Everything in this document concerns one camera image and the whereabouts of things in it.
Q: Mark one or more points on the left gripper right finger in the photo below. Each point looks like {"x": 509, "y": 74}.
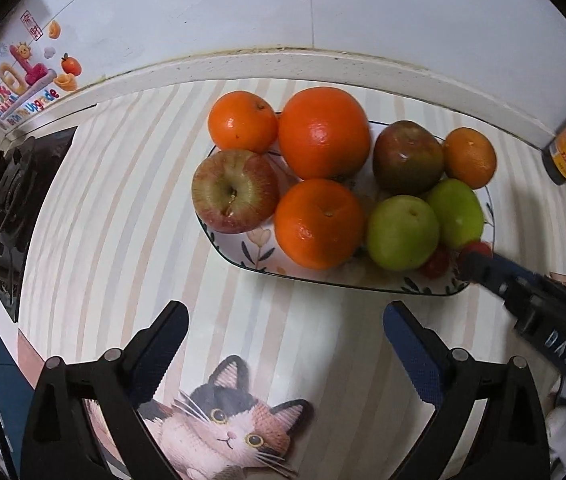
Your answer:
{"x": 510, "y": 441}

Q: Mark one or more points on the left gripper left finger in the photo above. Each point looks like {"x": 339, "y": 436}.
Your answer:
{"x": 60, "y": 442}

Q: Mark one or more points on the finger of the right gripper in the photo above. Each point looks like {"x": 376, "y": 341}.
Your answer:
{"x": 501, "y": 276}

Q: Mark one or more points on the red cherry tomato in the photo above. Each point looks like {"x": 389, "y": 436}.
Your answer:
{"x": 437, "y": 265}
{"x": 475, "y": 247}

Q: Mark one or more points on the green apple right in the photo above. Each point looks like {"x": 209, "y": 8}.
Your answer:
{"x": 459, "y": 212}

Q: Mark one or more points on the green apple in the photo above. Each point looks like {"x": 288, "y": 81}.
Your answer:
{"x": 459, "y": 212}
{"x": 402, "y": 233}

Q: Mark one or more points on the green apple left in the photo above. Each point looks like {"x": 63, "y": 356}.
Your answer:
{"x": 402, "y": 233}

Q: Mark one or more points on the orange back right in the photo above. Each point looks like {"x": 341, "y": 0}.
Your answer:
{"x": 469, "y": 157}

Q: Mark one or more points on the dark red apple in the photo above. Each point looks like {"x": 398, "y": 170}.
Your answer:
{"x": 407, "y": 159}

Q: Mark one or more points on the orange front middle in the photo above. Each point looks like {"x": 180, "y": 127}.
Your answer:
{"x": 319, "y": 224}

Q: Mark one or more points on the large orange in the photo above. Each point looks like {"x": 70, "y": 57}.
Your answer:
{"x": 324, "y": 133}

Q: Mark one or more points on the striped cat table mat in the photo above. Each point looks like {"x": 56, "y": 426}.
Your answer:
{"x": 117, "y": 238}

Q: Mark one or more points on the floral ceramic fruit plate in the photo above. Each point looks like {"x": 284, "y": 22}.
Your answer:
{"x": 259, "y": 251}

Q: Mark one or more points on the red apple front left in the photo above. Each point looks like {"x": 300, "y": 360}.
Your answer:
{"x": 234, "y": 191}

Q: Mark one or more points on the black gas stove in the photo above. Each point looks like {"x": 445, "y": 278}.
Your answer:
{"x": 26, "y": 175}

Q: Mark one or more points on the small orange back left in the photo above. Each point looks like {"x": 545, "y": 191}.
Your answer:
{"x": 241, "y": 120}

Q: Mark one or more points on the colourful wall sticker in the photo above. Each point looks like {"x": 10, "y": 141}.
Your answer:
{"x": 36, "y": 67}

